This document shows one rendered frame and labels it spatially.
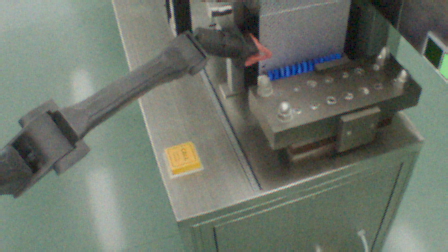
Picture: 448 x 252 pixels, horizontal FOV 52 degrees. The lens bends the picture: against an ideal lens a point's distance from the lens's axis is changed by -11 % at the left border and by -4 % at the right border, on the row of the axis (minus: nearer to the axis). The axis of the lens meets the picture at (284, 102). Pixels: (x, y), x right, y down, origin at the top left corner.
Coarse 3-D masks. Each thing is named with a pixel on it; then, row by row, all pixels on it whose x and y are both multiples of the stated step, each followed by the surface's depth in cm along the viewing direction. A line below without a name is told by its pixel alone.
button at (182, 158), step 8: (184, 144) 118; (192, 144) 118; (168, 152) 116; (176, 152) 116; (184, 152) 116; (192, 152) 116; (168, 160) 114; (176, 160) 114; (184, 160) 114; (192, 160) 114; (176, 168) 112; (184, 168) 113; (192, 168) 115
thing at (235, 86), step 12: (228, 0) 116; (240, 0) 114; (228, 12) 115; (240, 12) 116; (216, 24) 120; (228, 24) 118; (240, 24) 118; (228, 60) 128; (228, 72) 131; (240, 72) 130; (228, 84) 135; (240, 84) 133; (228, 96) 133
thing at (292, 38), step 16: (336, 0) 116; (272, 16) 111; (288, 16) 113; (304, 16) 115; (320, 16) 117; (336, 16) 119; (272, 32) 114; (288, 32) 116; (304, 32) 118; (320, 32) 120; (336, 32) 123; (272, 48) 118; (288, 48) 120; (304, 48) 122; (320, 48) 124; (336, 48) 127; (272, 64) 121; (288, 64) 124
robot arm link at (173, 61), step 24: (168, 48) 97; (192, 48) 101; (144, 72) 90; (168, 72) 94; (96, 96) 80; (120, 96) 83; (24, 120) 70; (72, 120) 75; (96, 120) 78; (72, 144) 76
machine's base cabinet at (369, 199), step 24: (384, 168) 126; (408, 168) 132; (312, 192) 119; (336, 192) 125; (360, 192) 130; (384, 192) 136; (240, 216) 114; (264, 216) 118; (288, 216) 123; (312, 216) 128; (336, 216) 134; (360, 216) 141; (384, 216) 148; (192, 240) 119; (216, 240) 118; (240, 240) 122; (264, 240) 127; (288, 240) 132; (312, 240) 139; (336, 240) 145; (360, 240) 153; (384, 240) 161
